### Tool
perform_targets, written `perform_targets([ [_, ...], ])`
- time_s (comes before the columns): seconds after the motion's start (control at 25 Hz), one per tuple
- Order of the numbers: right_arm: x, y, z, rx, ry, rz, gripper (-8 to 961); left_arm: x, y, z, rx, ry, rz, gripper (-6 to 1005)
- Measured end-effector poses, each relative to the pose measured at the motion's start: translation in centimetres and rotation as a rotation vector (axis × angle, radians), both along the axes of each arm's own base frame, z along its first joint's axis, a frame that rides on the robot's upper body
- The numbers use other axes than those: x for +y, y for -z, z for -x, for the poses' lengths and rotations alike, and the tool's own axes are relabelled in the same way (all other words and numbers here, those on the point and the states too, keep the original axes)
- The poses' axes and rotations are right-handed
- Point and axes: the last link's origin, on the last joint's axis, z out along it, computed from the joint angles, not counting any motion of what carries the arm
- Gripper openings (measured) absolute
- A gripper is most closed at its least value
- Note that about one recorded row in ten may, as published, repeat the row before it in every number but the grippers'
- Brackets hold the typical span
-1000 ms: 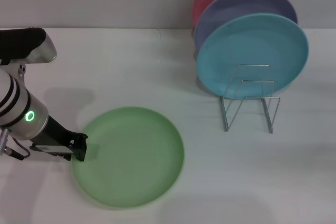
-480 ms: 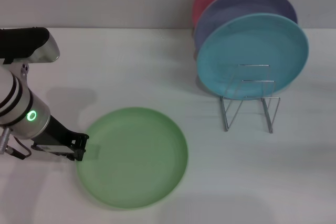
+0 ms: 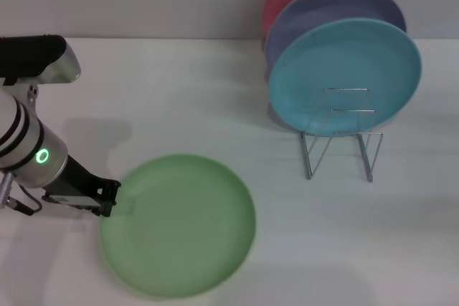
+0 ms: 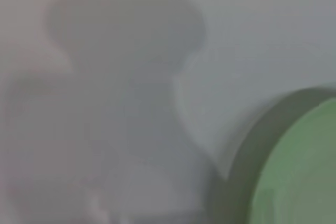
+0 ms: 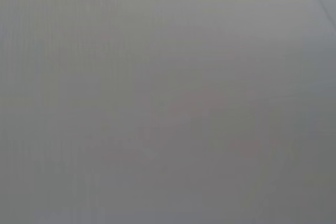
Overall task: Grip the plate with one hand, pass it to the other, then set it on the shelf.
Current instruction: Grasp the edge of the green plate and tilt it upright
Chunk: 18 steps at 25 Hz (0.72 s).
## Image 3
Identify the green plastic plate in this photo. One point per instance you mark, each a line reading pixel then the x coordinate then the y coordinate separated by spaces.
pixel 179 230

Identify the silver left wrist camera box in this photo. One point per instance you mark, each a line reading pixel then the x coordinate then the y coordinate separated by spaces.
pixel 36 58

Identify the purple plastic plate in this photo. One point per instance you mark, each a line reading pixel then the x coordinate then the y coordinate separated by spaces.
pixel 322 8

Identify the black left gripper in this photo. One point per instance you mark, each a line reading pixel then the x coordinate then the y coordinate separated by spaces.
pixel 73 187

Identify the light blue plastic plate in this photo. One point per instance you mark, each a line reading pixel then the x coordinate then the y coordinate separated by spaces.
pixel 344 58

